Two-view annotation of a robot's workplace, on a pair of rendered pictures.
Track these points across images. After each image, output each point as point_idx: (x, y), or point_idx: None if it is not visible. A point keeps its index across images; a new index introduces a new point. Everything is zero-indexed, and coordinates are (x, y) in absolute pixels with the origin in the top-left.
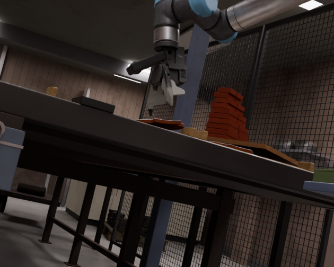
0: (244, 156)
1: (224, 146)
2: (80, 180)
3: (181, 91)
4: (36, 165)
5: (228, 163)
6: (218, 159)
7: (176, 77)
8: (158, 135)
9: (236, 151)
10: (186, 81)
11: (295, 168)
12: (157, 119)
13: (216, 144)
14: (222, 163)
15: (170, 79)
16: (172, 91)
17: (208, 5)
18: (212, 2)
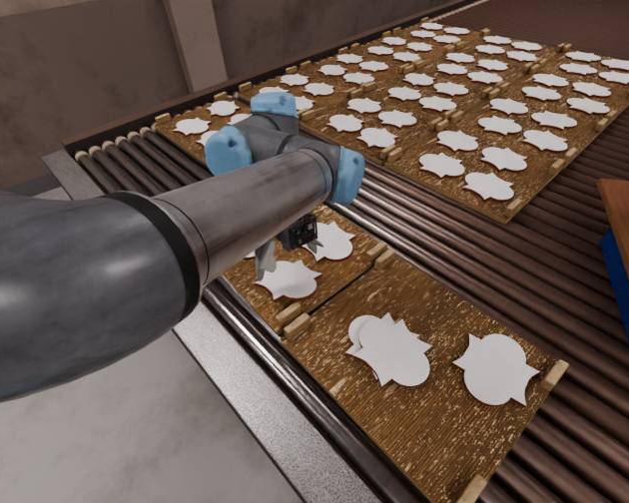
0: (234, 409)
1: (217, 382)
2: None
3: (271, 266)
4: None
5: (225, 399)
6: (216, 387)
7: (285, 238)
8: (173, 330)
9: (226, 397)
10: (289, 251)
11: (293, 485)
12: (258, 284)
13: (208, 374)
14: (221, 394)
15: (272, 242)
16: (258, 264)
17: (217, 173)
18: (227, 164)
